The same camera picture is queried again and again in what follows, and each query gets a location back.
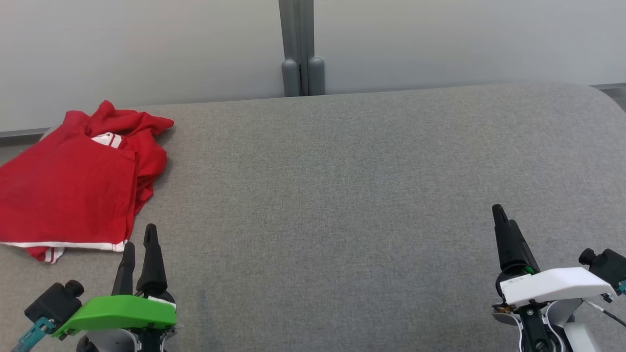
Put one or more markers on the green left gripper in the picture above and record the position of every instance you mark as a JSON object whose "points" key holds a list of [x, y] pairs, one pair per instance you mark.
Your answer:
{"points": [[122, 313]]}

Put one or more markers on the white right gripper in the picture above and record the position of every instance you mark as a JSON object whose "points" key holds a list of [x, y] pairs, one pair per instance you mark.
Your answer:
{"points": [[552, 286]]}

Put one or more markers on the red shorts white striped trim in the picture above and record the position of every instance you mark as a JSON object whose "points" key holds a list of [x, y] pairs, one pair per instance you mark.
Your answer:
{"points": [[63, 195]]}

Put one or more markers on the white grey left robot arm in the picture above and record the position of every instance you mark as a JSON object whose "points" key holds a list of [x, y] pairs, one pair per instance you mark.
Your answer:
{"points": [[107, 342]]}

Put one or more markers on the grey fabric sofa seat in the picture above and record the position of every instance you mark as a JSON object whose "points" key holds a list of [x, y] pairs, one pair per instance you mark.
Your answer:
{"points": [[342, 195]]}

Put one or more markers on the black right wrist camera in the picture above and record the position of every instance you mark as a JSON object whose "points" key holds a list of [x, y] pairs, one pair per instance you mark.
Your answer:
{"points": [[606, 266]]}

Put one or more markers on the grey double partition post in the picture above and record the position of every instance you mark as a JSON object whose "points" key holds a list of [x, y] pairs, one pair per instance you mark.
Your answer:
{"points": [[298, 49]]}

